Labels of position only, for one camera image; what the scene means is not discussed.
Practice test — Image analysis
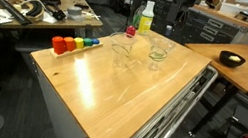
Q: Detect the grey flat file cabinet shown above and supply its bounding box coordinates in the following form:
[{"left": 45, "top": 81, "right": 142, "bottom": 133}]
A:
[{"left": 149, "top": 0, "right": 248, "bottom": 55}]

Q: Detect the red toy cherry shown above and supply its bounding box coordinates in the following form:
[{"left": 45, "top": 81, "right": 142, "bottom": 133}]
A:
[{"left": 125, "top": 24, "right": 138, "bottom": 37}]

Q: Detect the black bowl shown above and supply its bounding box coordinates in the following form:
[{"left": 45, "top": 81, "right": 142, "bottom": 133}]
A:
[{"left": 217, "top": 49, "right": 248, "bottom": 71}]

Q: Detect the black curved hose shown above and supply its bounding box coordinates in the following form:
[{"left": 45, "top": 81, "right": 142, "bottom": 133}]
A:
[{"left": 17, "top": 0, "right": 47, "bottom": 21}]

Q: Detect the clear cup with green print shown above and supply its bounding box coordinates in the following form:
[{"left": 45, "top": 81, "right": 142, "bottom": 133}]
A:
[{"left": 144, "top": 35, "right": 177, "bottom": 75}]

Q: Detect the green bottle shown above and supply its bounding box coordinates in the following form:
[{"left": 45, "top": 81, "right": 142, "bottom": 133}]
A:
[{"left": 131, "top": 2, "right": 147, "bottom": 29}]

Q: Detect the green cylinder block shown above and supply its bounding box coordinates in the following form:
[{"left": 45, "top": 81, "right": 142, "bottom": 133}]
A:
[{"left": 81, "top": 36, "right": 95, "bottom": 48}]

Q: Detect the grey tool cart wooden top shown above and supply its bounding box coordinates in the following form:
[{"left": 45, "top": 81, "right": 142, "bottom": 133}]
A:
[{"left": 15, "top": 10, "right": 225, "bottom": 138}]

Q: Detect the grey tape roll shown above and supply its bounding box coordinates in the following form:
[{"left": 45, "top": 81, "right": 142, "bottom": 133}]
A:
[{"left": 66, "top": 4, "right": 84, "bottom": 19}]

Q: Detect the orange cylinder block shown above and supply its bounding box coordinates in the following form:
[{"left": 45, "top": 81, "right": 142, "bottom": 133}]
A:
[{"left": 61, "top": 35, "right": 79, "bottom": 54}]

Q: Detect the spray bottle with yellow label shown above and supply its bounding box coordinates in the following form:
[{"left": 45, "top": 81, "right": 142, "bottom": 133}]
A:
[{"left": 136, "top": 0, "right": 157, "bottom": 37}]

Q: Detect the black power tool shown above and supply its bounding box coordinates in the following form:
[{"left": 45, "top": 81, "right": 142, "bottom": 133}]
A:
[{"left": 36, "top": 0, "right": 70, "bottom": 23}]

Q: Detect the wooden office desk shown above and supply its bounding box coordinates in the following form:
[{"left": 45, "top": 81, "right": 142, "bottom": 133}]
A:
[{"left": 0, "top": 0, "right": 108, "bottom": 58}]

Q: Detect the plain clear plastic cup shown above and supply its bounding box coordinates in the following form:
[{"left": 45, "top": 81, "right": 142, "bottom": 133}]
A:
[{"left": 104, "top": 29, "right": 139, "bottom": 71}]

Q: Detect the yellow cylinder block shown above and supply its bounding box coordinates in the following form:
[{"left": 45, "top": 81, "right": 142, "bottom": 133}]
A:
[{"left": 72, "top": 35, "right": 87, "bottom": 51}]

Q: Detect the yellow item in bowl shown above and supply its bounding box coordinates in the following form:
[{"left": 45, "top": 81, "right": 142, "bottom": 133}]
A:
[{"left": 228, "top": 54, "right": 243, "bottom": 63}]

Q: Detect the blue cylinder block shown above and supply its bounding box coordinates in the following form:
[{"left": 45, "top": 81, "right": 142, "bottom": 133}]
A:
[{"left": 90, "top": 36, "right": 102, "bottom": 47}]

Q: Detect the long black bar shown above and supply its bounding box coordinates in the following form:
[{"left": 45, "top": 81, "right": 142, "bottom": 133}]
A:
[{"left": 0, "top": 0, "right": 37, "bottom": 27}]

